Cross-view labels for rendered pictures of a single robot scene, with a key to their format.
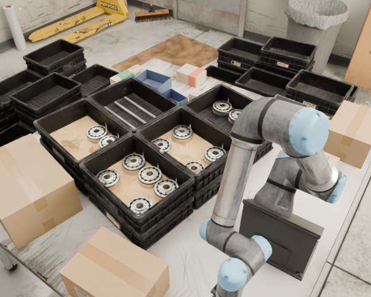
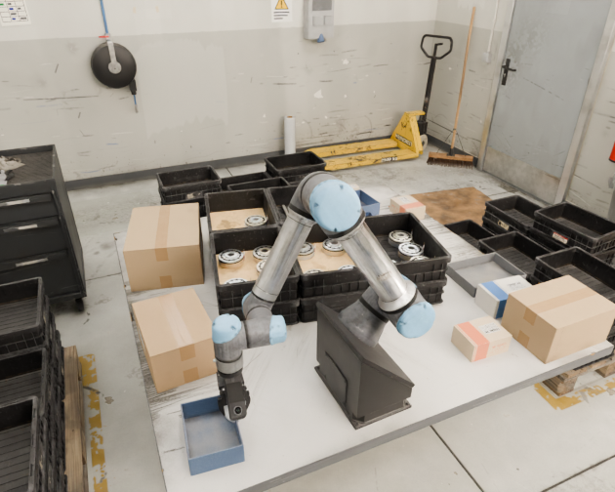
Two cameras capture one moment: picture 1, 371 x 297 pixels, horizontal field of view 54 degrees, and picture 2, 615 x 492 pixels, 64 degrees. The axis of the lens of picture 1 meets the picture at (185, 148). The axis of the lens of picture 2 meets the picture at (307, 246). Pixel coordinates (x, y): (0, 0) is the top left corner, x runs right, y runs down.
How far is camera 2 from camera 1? 0.86 m
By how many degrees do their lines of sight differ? 27
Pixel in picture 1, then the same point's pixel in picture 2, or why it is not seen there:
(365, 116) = (581, 299)
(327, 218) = (445, 390)
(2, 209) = (130, 245)
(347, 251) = not seen: outside the picture
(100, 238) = (183, 295)
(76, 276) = (141, 311)
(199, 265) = (265, 368)
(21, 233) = (138, 275)
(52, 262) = not seen: hidden behind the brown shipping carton
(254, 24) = (579, 195)
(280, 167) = not seen: hidden behind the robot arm
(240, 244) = (257, 314)
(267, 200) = (346, 313)
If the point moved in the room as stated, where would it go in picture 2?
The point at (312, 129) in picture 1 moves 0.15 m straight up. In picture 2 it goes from (327, 198) to (329, 136)
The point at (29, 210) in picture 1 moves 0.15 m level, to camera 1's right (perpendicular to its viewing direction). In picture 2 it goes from (149, 256) to (177, 266)
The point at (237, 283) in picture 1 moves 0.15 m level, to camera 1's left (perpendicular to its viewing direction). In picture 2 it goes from (220, 332) to (176, 312)
